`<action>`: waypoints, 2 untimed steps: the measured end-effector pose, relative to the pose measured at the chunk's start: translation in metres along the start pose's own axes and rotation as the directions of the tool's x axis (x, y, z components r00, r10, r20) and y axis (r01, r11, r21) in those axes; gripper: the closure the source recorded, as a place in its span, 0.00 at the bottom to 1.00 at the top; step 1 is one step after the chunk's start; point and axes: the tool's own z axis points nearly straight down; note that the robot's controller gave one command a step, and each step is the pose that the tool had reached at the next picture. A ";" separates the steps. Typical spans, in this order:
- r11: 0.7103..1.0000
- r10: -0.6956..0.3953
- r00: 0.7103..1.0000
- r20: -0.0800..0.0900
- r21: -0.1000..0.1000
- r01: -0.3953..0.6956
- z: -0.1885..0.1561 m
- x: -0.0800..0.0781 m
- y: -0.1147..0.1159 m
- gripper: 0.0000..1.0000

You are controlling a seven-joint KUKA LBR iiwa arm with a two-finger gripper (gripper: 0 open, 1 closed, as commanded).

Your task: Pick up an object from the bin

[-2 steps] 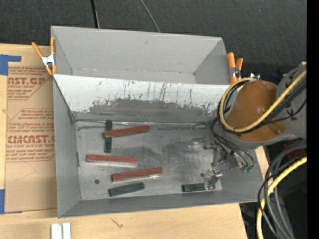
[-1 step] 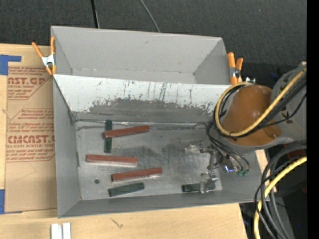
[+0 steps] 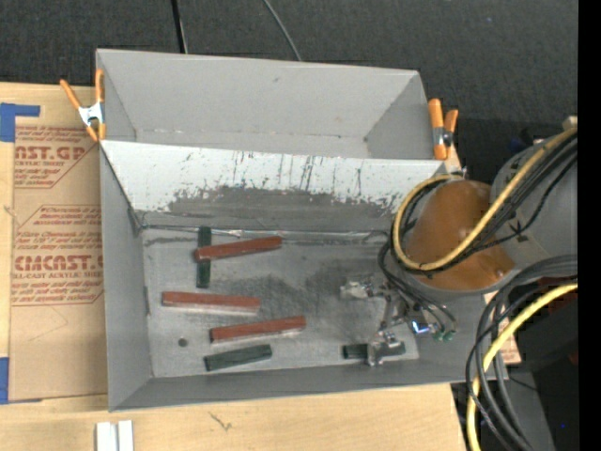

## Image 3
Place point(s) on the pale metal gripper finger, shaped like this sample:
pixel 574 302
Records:
pixel 386 346
pixel 356 290

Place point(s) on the dark green flat block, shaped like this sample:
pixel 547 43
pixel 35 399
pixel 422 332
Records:
pixel 354 350
pixel 237 357
pixel 204 273

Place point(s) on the red-brown flat block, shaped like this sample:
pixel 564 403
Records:
pixel 257 329
pixel 237 248
pixel 210 300

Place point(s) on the grey metal bin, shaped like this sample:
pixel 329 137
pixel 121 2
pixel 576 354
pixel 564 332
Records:
pixel 263 111

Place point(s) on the brown cardboard board red print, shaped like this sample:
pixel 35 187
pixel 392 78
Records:
pixel 56 336

